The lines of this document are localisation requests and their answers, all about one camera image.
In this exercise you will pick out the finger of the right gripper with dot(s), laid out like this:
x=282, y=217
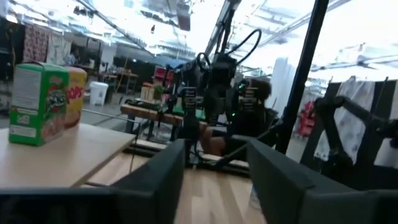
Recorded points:
x=189, y=115
x=249, y=99

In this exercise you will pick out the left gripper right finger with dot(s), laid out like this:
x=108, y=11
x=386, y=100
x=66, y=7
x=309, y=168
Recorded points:
x=273, y=186

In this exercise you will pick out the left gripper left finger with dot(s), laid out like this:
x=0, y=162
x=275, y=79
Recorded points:
x=155, y=186

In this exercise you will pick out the yellow Pops cereal box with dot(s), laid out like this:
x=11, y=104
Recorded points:
x=76, y=96

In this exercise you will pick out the green Apple Jacks box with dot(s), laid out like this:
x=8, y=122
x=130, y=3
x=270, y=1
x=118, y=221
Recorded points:
x=37, y=102

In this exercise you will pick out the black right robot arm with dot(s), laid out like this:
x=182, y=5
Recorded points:
x=357, y=112

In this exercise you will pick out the person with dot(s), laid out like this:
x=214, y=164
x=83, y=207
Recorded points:
x=259, y=126

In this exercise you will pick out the wooden background table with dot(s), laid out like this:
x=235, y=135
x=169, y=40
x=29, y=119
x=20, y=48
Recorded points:
x=146, y=114

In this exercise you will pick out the red storage rack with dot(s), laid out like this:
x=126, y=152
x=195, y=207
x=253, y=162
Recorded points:
x=163, y=75

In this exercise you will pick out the red hanging item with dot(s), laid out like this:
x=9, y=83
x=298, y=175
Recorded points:
x=306, y=119

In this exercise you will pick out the white hanging cloth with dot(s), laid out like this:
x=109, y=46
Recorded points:
x=351, y=140

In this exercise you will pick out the white bin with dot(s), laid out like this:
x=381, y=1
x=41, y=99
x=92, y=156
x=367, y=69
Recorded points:
x=99, y=93

